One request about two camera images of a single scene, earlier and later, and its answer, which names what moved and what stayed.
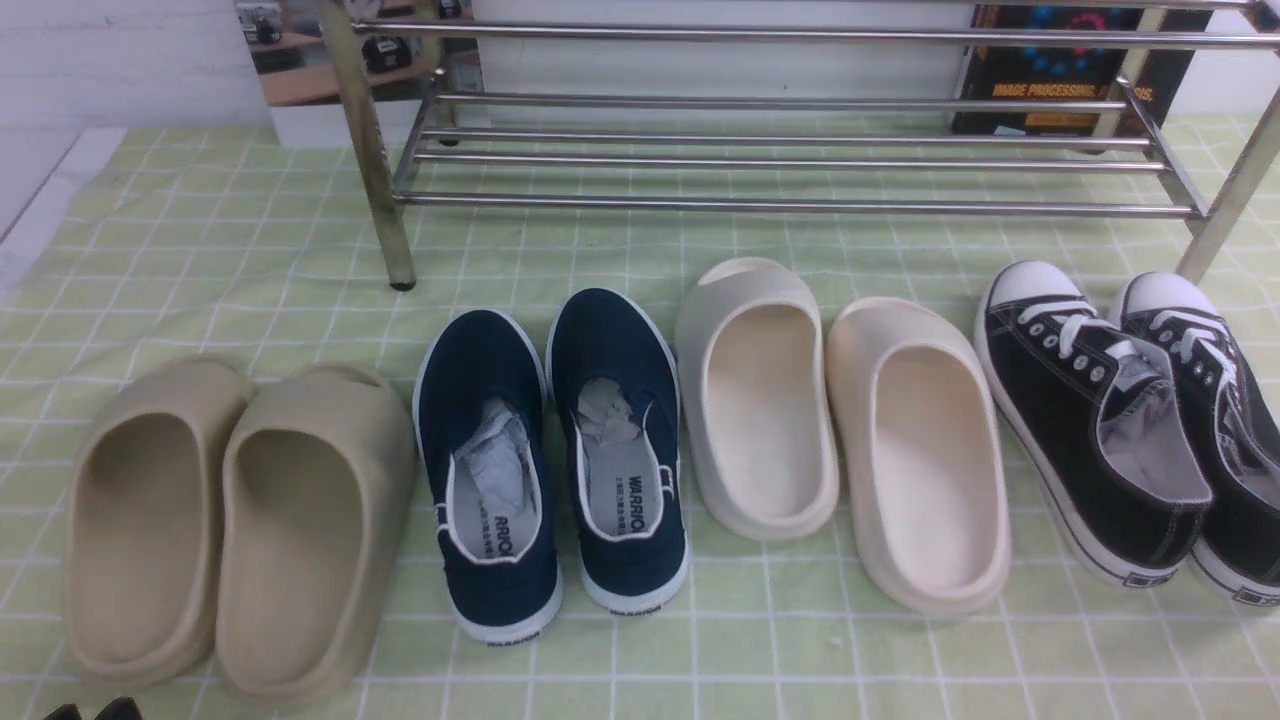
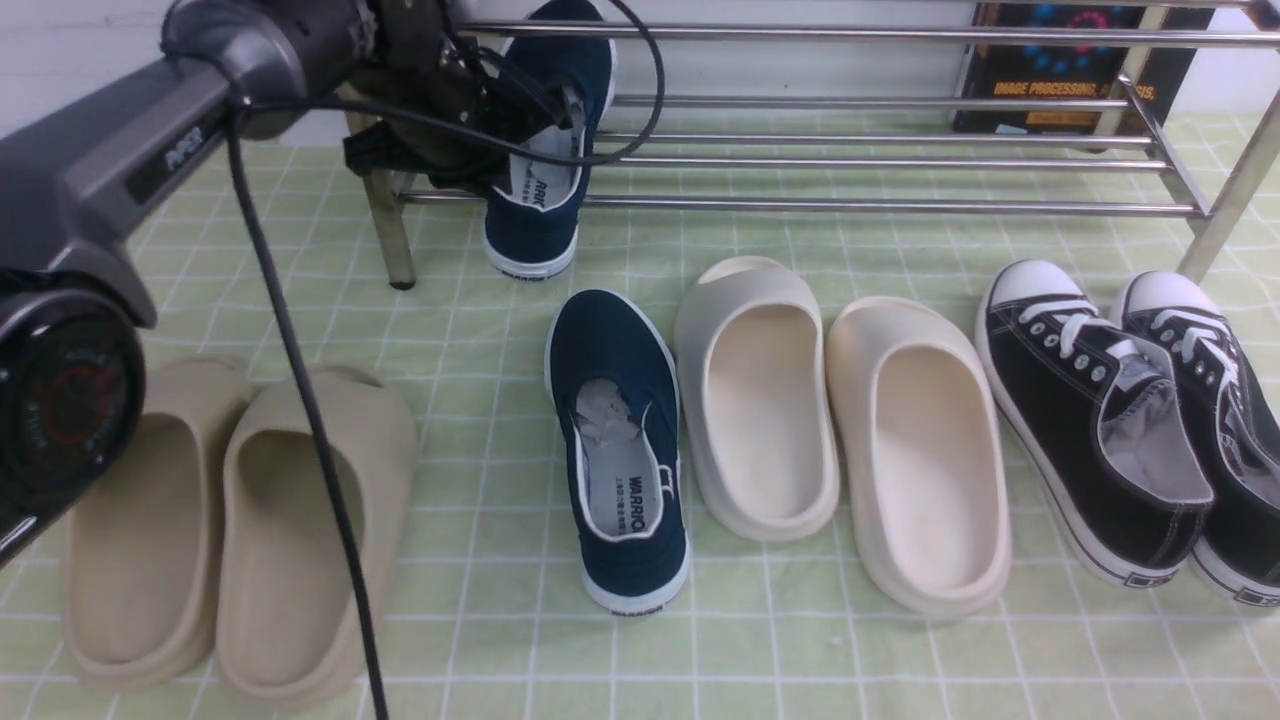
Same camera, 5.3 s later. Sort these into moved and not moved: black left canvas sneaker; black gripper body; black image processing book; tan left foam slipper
Moved: black gripper body
Not moved: tan left foam slipper; black image processing book; black left canvas sneaker
